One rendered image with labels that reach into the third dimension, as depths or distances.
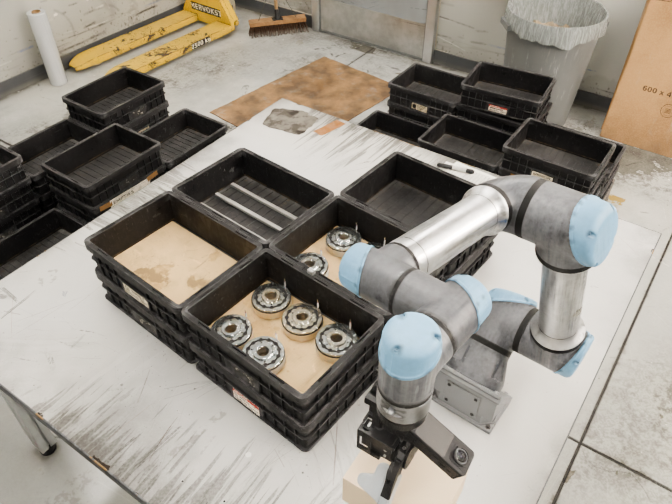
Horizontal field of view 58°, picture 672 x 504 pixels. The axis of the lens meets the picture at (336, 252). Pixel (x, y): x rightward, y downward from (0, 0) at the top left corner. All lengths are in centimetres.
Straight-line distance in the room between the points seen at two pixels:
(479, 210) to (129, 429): 100
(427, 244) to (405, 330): 23
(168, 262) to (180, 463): 57
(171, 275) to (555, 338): 101
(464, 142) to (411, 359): 244
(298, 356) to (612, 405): 148
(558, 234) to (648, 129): 301
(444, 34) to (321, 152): 243
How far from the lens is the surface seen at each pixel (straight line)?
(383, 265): 88
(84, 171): 288
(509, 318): 149
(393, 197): 197
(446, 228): 100
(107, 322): 186
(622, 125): 412
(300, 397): 132
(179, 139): 318
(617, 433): 257
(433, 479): 103
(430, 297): 83
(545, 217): 113
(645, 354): 286
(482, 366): 148
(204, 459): 154
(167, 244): 185
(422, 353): 74
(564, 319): 135
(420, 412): 84
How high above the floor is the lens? 202
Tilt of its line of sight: 43 degrees down
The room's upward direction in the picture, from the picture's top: straight up
